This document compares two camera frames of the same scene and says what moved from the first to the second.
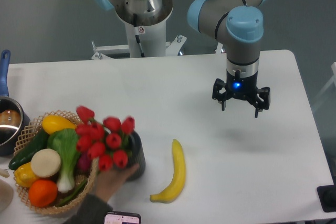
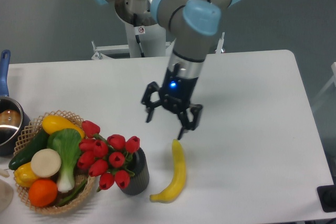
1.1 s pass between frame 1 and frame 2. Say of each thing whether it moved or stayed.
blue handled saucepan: stayed
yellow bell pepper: stayed
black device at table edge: stayed
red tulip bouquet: moved
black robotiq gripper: moved
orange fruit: stayed
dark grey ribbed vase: moved
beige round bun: stayed
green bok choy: stayed
